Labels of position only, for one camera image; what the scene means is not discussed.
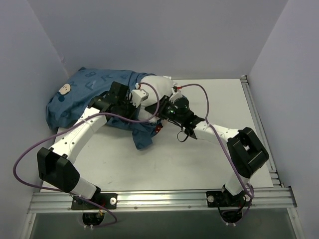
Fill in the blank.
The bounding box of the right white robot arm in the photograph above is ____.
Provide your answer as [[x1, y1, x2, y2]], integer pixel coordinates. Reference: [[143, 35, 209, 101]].
[[156, 96, 269, 206]]

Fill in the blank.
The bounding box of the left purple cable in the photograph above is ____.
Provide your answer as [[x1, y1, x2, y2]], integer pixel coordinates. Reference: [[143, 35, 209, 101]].
[[12, 82, 161, 227]]

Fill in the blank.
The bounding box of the aluminium front rail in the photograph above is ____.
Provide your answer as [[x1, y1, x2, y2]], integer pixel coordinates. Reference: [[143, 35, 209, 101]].
[[28, 187, 297, 214]]

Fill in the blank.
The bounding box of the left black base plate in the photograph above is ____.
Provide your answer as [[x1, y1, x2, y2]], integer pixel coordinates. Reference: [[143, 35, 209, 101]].
[[71, 192, 118, 210]]

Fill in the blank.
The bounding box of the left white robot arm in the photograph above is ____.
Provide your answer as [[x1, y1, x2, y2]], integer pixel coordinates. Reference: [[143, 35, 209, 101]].
[[37, 82, 149, 209]]

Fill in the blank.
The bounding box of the aluminium rail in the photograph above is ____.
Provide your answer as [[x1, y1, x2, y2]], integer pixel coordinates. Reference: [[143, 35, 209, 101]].
[[28, 187, 297, 214], [240, 75, 284, 188]]

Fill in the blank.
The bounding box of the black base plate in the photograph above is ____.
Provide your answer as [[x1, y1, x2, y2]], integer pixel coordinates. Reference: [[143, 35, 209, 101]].
[[206, 190, 249, 208], [71, 192, 118, 210]]

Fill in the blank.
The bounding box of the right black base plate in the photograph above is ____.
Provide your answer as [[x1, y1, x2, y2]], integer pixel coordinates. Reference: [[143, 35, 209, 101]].
[[206, 190, 249, 208]]

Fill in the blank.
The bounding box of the white pillow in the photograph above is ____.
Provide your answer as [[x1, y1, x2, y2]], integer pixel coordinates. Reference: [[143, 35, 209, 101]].
[[138, 75, 174, 121]]

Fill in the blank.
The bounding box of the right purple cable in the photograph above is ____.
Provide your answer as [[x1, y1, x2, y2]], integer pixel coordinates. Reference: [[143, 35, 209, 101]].
[[174, 83, 255, 224]]

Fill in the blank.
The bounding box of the purple cable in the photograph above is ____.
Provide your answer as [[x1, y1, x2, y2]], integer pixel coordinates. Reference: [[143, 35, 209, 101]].
[[174, 83, 255, 224], [12, 82, 161, 227]]

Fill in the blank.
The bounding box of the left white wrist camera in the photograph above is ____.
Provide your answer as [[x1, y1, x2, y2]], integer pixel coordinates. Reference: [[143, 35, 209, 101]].
[[131, 89, 149, 108]]

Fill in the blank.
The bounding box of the blue cartoon pillowcase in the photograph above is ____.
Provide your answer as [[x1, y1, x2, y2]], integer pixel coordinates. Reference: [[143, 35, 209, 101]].
[[46, 67, 170, 149]]

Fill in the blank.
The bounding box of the aluminium right side rail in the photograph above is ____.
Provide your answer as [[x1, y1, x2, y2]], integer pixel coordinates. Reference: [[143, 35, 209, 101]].
[[240, 75, 284, 188]]

